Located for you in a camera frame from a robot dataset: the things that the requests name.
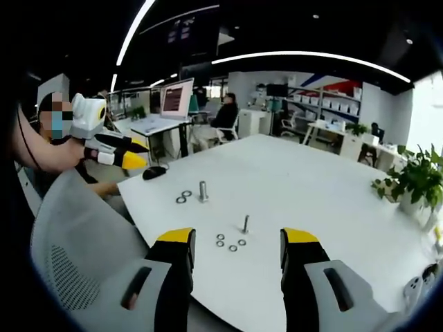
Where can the small green desk plant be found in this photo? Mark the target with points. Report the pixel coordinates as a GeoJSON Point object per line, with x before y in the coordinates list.
{"type": "Point", "coordinates": [138, 113]}

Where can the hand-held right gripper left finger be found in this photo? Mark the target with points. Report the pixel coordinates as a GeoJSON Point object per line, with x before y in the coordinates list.
{"type": "Point", "coordinates": [155, 276]}

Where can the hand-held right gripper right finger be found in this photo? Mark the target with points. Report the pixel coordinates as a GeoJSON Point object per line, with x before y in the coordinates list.
{"type": "Point", "coordinates": [311, 276]}

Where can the long curved ceiling light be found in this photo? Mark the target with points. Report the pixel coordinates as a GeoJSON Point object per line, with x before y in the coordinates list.
{"type": "Point", "coordinates": [311, 54]}

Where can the black controller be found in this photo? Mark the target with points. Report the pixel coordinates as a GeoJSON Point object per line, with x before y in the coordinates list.
{"type": "Point", "coordinates": [430, 275]}

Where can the white cabinet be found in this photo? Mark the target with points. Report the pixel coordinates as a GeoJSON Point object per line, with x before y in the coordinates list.
{"type": "Point", "coordinates": [254, 121]}

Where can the green plant on desk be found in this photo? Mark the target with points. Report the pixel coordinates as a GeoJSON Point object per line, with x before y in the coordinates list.
{"type": "Point", "coordinates": [356, 129]}

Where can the white office desk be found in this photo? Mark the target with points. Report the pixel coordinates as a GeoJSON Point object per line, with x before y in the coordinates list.
{"type": "Point", "coordinates": [155, 126]}

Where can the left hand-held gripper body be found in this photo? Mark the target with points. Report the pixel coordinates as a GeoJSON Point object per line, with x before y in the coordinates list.
{"type": "Point", "coordinates": [86, 117]}

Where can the storage shelf with white bins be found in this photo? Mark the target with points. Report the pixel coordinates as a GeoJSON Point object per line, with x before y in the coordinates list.
{"type": "Point", "coordinates": [325, 102]}

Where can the large metal washer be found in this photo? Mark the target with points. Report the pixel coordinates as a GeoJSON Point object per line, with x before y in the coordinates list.
{"type": "Point", "coordinates": [187, 193]}
{"type": "Point", "coordinates": [180, 199]}

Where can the black computer mouse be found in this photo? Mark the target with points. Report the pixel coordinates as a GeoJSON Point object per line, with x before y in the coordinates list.
{"type": "Point", "coordinates": [154, 173]}

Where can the black screen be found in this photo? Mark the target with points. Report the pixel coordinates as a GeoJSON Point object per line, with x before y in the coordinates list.
{"type": "Point", "coordinates": [277, 90]}

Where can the white wooden-legged desk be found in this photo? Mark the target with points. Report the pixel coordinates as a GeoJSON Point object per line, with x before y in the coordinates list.
{"type": "Point", "coordinates": [327, 129]}

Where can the computer monitor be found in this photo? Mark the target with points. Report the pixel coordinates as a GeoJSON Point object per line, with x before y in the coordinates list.
{"type": "Point", "coordinates": [176, 98]}

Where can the green potted plant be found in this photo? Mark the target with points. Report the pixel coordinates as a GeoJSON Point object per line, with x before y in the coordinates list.
{"type": "Point", "coordinates": [415, 180]}

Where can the thick threaded stud bolt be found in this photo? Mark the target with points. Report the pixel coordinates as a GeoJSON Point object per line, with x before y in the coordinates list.
{"type": "Point", "coordinates": [203, 192]}

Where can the white controller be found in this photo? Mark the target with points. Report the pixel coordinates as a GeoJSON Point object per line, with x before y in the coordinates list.
{"type": "Point", "coordinates": [412, 290]}

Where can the small metal washer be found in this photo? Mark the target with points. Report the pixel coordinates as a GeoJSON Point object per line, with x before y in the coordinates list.
{"type": "Point", "coordinates": [233, 248]}
{"type": "Point", "coordinates": [242, 242]}
{"type": "Point", "coordinates": [220, 243]}
{"type": "Point", "coordinates": [220, 237]}

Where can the curved ceiling light strip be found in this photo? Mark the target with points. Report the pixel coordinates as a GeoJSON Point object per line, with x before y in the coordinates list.
{"type": "Point", "coordinates": [133, 27]}

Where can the white mesh office chair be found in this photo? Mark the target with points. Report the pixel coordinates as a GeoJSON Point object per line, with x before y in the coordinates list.
{"type": "Point", "coordinates": [79, 235]}

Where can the thin threaded stud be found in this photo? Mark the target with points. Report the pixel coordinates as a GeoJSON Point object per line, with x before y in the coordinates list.
{"type": "Point", "coordinates": [245, 224]}

